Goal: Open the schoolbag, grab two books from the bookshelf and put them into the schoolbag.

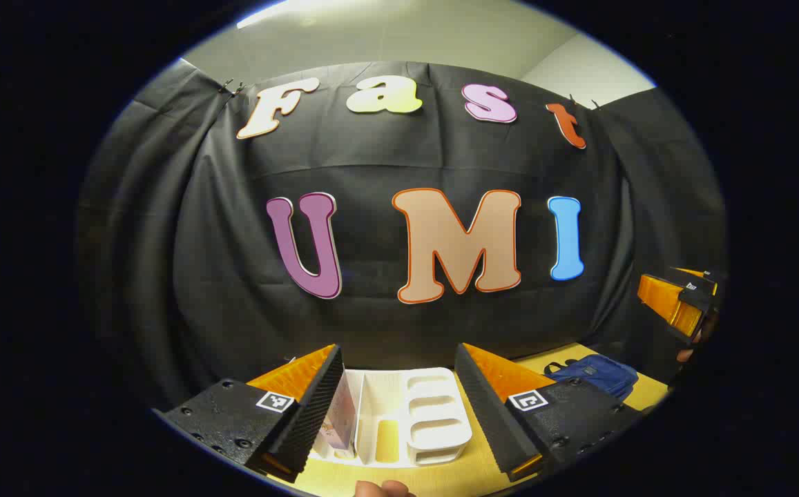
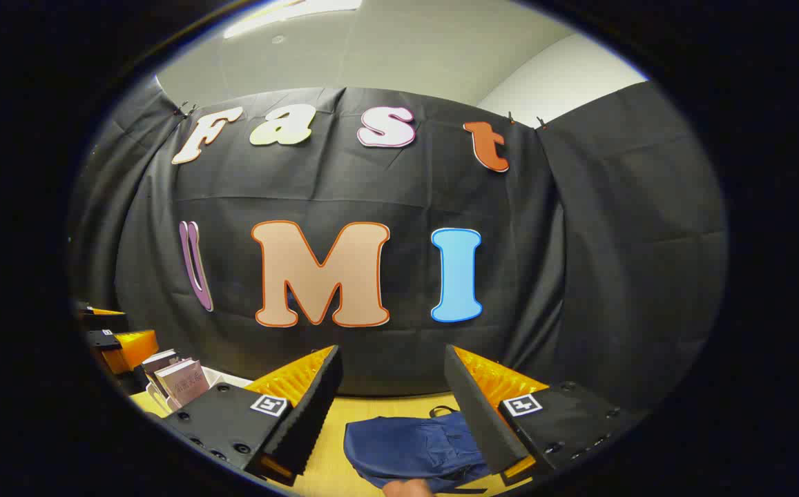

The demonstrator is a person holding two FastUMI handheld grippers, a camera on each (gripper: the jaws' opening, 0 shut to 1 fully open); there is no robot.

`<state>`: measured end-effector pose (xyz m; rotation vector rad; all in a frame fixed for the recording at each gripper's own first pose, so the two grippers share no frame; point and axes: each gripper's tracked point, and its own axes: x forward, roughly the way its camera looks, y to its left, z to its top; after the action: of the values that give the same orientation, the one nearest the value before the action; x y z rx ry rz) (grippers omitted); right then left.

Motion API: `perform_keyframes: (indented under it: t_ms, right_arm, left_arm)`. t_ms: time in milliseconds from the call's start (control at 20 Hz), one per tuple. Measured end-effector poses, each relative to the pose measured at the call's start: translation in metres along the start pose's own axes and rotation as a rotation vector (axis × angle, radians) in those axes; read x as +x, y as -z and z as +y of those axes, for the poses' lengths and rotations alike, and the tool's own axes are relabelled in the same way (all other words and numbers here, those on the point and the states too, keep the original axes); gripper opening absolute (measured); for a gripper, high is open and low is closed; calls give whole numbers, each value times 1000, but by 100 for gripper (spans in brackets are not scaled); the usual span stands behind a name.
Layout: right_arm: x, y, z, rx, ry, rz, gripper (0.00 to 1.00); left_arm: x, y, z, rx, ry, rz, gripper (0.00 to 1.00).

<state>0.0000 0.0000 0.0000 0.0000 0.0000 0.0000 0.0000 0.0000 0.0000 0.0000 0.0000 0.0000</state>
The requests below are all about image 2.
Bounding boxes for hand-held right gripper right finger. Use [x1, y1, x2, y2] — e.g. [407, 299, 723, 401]
[444, 345, 648, 487]

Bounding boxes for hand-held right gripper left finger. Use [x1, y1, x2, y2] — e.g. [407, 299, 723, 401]
[161, 345, 343, 487]

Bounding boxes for pink book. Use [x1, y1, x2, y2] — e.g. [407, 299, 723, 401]
[154, 359, 211, 409]

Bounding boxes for blue schoolbag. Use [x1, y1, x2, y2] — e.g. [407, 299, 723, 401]
[343, 406, 503, 494]

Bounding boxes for black backdrop cloth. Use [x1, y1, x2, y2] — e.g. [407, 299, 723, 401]
[68, 81, 728, 422]

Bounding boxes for ceiling light panel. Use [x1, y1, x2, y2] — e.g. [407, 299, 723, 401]
[223, 0, 363, 39]

